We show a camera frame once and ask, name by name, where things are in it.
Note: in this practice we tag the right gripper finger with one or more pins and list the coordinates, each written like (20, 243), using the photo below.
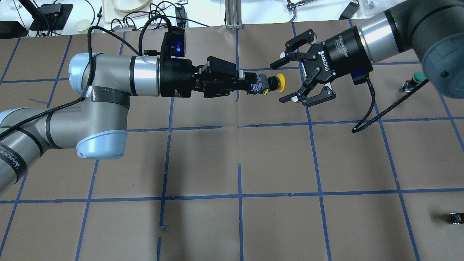
(291, 54)
(310, 92)

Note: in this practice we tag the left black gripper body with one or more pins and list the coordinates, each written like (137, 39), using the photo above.
(176, 78)

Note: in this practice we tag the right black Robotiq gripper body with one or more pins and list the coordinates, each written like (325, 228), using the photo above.
(342, 54)

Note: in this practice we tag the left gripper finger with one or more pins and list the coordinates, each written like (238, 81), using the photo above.
(214, 89)
(217, 69)

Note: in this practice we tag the yellow push button switch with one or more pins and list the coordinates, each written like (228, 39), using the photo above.
(269, 83)

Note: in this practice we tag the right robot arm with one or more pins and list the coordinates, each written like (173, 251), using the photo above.
(433, 29)

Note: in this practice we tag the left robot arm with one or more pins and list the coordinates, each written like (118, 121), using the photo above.
(96, 123)

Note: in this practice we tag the black power adapter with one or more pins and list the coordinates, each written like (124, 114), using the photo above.
(350, 10)

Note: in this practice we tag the beige round plate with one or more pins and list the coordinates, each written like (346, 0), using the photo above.
(127, 6)

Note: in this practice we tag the beige tray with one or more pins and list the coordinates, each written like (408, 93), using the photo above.
(110, 13)

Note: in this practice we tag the white paper cup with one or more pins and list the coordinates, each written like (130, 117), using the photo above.
(82, 26)

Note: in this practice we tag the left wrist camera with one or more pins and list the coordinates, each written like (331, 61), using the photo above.
(174, 43)

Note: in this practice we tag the aluminium frame post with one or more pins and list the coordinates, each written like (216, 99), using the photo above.
(233, 15)

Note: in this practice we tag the green push button switch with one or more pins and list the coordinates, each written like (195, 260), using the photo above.
(411, 84)

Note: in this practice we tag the black camera stand base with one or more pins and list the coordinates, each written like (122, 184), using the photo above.
(50, 16)

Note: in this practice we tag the red push button switch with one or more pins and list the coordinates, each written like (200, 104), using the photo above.
(456, 218)

